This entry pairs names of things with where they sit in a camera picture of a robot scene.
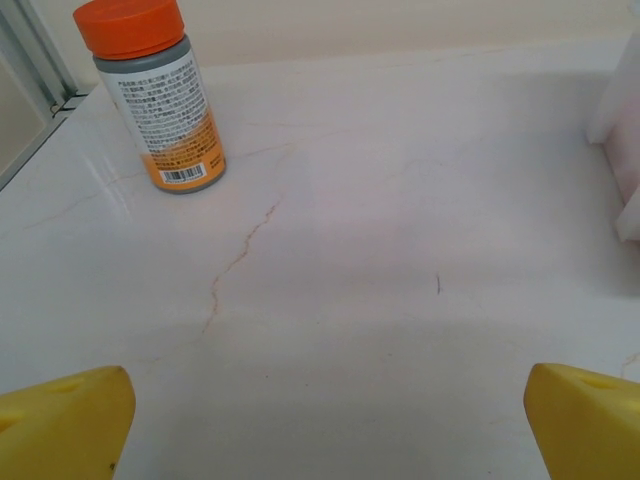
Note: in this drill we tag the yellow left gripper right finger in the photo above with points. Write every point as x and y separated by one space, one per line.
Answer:
590 430

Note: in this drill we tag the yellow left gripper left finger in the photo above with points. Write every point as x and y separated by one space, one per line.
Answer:
60 430

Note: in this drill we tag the aluminium frame post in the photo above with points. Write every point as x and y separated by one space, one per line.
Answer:
35 45

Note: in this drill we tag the white divided container tray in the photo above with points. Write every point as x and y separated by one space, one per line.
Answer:
625 125

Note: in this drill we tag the aluminium side rail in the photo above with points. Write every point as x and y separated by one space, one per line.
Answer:
45 142

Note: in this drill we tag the orange capped pill bottle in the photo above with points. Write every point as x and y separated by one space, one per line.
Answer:
165 100

